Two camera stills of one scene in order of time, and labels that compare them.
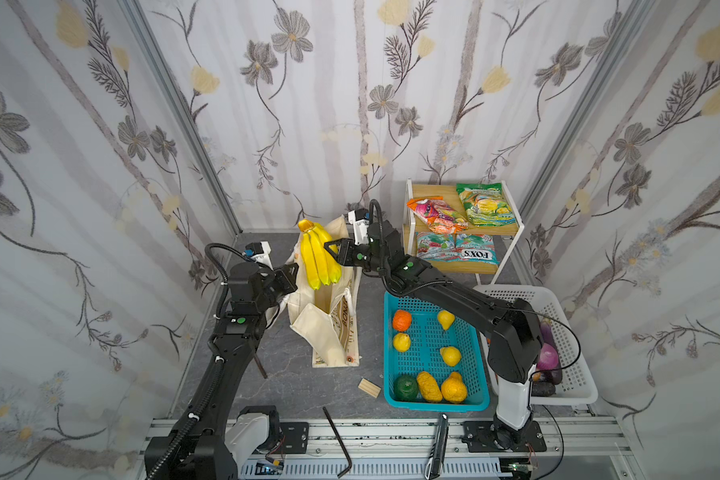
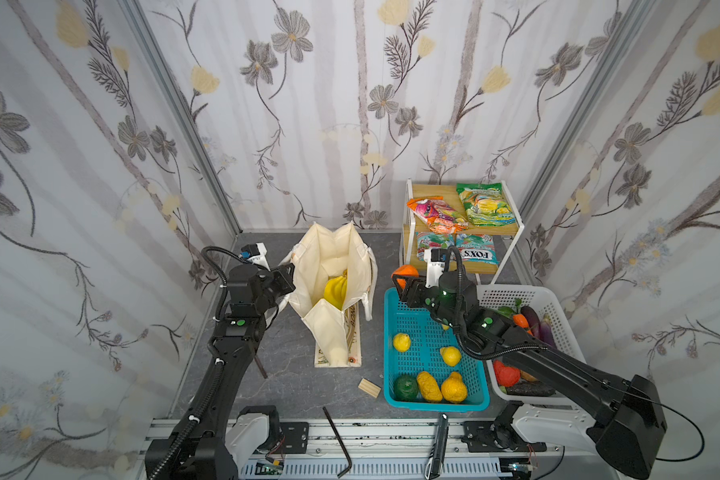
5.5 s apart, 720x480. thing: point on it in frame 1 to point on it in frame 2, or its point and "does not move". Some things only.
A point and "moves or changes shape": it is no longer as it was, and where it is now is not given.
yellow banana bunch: [320, 265] to [335, 290]
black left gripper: [284, 279] does not move
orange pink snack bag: [440, 218] does not move
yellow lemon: [401, 342] does not move
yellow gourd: [453, 389] does not move
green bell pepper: [405, 387] does not move
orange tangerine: [402, 320] moves or changes shape
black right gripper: [345, 251] to [414, 290]
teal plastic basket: [433, 356] does not move
